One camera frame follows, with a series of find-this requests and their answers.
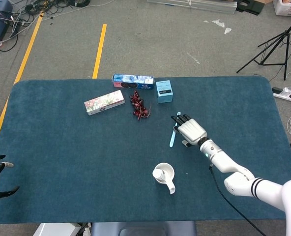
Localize blue pink cookie box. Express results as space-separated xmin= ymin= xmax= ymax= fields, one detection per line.
xmin=111 ymin=73 xmax=155 ymax=90

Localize black tripod stand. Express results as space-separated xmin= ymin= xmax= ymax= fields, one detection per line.
xmin=236 ymin=12 xmax=291 ymax=81

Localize black flat bracket plate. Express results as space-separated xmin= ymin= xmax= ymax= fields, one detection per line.
xmin=235 ymin=0 xmax=264 ymax=17

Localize small light blue box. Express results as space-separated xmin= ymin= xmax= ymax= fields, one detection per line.
xmin=155 ymin=80 xmax=174 ymax=104

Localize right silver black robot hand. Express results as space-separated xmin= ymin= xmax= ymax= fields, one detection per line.
xmin=171 ymin=113 xmax=208 ymax=148

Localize light blue toothbrush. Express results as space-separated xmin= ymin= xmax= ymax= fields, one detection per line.
xmin=169 ymin=112 xmax=182 ymax=148

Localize black cable tangle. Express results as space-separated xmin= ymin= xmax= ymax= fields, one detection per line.
xmin=0 ymin=0 xmax=116 ymax=52

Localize short yellow floor tape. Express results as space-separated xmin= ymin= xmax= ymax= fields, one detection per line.
xmin=92 ymin=24 xmax=108 ymax=79

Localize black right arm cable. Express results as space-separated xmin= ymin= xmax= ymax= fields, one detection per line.
xmin=208 ymin=165 xmax=266 ymax=236

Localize dark red grape bunch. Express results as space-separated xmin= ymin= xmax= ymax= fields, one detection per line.
xmin=129 ymin=90 xmax=152 ymax=121

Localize blue felt table mat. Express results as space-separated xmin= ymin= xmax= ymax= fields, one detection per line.
xmin=0 ymin=75 xmax=291 ymax=225

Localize white power strip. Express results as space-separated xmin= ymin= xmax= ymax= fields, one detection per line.
xmin=272 ymin=86 xmax=291 ymax=103

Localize floral long box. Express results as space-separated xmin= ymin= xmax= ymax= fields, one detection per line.
xmin=83 ymin=89 xmax=126 ymax=116

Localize aluminium profile rails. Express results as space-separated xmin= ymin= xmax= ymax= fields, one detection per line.
xmin=146 ymin=0 xmax=238 ymax=15

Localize long yellow floor tape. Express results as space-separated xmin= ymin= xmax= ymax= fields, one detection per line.
xmin=0 ymin=11 xmax=45 ymax=163

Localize white plastic box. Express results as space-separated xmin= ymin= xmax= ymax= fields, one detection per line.
xmin=33 ymin=222 xmax=81 ymax=236

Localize pale blue cup with handle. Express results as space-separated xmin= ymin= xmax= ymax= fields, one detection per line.
xmin=152 ymin=162 xmax=176 ymax=195

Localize white plastic basket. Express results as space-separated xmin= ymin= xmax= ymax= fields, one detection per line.
xmin=273 ymin=0 xmax=291 ymax=17

